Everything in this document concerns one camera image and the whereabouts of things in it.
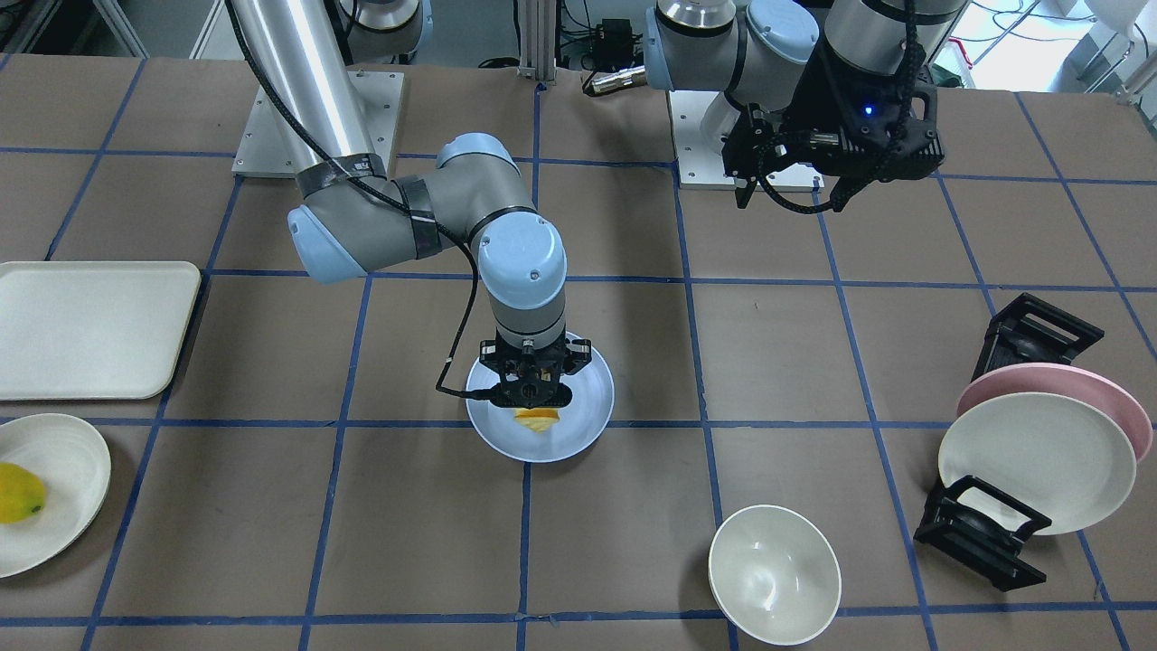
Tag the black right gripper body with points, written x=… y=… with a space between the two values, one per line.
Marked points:
x=489 y=352

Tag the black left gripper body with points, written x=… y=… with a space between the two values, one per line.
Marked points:
x=812 y=98

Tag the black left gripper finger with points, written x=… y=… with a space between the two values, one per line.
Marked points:
x=746 y=186

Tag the toy bread croissant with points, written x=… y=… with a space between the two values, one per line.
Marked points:
x=539 y=420

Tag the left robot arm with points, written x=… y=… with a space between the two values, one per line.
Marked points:
x=758 y=53

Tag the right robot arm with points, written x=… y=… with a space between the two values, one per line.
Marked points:
x=355 y=220

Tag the pink plate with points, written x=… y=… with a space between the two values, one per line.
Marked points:
x=1070 y=381

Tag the cream plate in rack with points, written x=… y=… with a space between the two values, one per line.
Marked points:
x=1060 y=456

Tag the white plate with lemon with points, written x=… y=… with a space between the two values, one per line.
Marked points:
x=72 y=459

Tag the cream bowl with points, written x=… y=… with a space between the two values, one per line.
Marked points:
x=774 y=575

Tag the black dish rack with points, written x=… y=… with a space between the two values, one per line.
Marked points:
x=1027 y=330

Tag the cream tray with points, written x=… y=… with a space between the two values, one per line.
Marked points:
x=96 y=331

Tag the yellow lemon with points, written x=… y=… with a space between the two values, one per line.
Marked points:
x=23 y=493

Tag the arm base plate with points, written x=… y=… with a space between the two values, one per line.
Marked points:
x=699 y=122
x=269 y=148

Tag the aluminium frame post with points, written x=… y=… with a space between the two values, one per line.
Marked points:
x=537 y=40

